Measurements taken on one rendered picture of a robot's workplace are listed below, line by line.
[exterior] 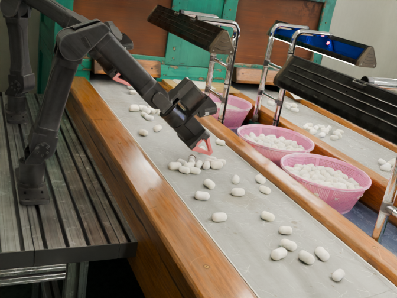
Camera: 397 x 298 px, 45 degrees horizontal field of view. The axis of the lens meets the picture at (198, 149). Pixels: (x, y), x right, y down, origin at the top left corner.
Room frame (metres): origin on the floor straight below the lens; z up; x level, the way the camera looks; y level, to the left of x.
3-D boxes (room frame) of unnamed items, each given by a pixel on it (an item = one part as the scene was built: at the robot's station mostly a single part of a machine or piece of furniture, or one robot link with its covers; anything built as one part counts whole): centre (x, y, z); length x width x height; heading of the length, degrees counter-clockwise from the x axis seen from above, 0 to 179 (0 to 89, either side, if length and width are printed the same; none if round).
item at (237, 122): (1.99, -0.06, 0.72); 0.27 x 0.27 x 0.10
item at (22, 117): (1.67, 0.68, 0.71); 0.20 x 0.07 x 0.08; 26
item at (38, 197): (1.13, 0.41, 0.71); 0.20 x 0.07 x 0.08; 26
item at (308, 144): (1.60, -0.26, 0.72); 0.27 x 0.27 x 0.10
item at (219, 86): (2.19, 0.04, 0.77); 0.33 x 0.15 x 0.01; 116
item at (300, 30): (1.93, -0.32, 0.90); 0.20 x 0.19 x 0.45; 26
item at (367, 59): (1.97, -0.39, 1.08); 0.62 x 0.08 x 0.07; 26
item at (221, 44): (1.72, 0.11, 1.08); 0.62 x 0.08 x 0.07; 26
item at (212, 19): (1.75, 0.04, 0.90); 0.20 x 0.19 x 0.45; 26
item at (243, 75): (2.39, -0.25, 0.83); 0.30 x 0.06 x 0.07; 116
